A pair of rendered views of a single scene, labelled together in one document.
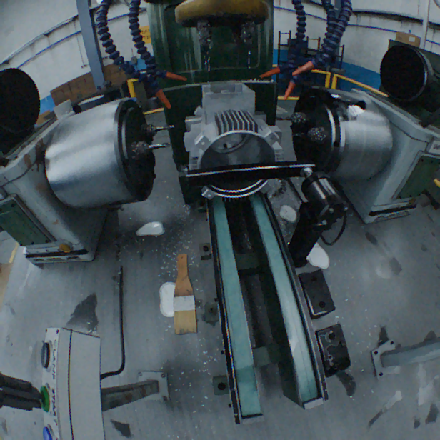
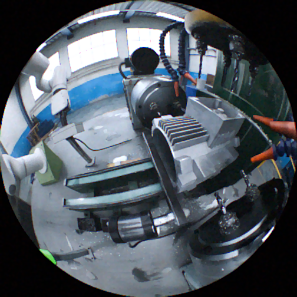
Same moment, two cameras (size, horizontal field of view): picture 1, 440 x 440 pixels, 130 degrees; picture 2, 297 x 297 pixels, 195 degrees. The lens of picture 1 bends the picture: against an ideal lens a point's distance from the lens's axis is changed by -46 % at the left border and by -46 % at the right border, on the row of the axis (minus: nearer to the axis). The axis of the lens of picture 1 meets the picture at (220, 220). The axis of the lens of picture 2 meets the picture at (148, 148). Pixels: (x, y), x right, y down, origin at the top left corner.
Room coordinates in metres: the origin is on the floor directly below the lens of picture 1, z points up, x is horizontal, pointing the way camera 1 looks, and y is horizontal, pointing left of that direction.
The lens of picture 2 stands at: (0.26, -0.16, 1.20)
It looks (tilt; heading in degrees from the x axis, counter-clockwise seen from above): 50 degrees down; 81
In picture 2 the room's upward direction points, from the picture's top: 5 degrees counter-clockwise
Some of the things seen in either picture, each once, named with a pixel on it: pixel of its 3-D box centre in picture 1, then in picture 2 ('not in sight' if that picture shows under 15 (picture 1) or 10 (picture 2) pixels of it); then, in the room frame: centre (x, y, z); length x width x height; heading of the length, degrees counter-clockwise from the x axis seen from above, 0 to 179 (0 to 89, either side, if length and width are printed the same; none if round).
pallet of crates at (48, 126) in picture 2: not in sight; (45, 128); (-4.58, 3.31, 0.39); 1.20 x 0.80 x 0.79; 18
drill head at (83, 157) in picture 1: (89, 161); (153, 99); (0.38, 0.32, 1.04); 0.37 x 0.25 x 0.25; 94
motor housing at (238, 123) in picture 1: (230, 144); (192, 148); (0.41, -0.04, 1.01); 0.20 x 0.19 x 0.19; 4
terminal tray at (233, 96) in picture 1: (226, 102); (215, 119); (0.45, -0.03, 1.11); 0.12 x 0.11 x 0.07; 4
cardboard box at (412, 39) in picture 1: (409, 41); not in sight; (2.50, -3.06, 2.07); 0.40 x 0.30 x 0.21; 2
